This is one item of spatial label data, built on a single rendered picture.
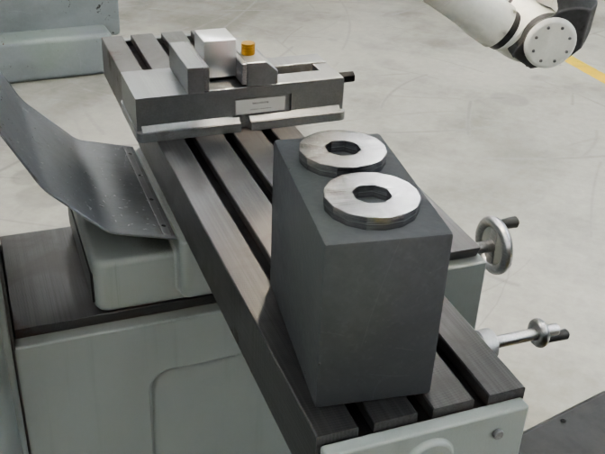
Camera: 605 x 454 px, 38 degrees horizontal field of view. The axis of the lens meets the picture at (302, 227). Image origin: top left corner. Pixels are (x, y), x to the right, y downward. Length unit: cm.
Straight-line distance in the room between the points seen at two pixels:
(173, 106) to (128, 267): 26
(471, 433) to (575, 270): 210
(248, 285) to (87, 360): 41
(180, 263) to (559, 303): 171
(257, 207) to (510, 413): 46
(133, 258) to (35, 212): 189
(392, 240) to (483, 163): 283
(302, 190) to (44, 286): 67
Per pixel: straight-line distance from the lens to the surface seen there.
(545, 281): 289
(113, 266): 129
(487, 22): 133
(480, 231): 177
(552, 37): 133
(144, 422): 147
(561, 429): 144
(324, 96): 145
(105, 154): 149
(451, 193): 332
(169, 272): 132
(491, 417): 90
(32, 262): 148
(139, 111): 137
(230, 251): 109
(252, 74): 139
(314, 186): 84
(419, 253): 79
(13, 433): 139
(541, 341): 172
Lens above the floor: 152
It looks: 30 degrees down
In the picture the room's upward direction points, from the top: 3 degrees clockwise
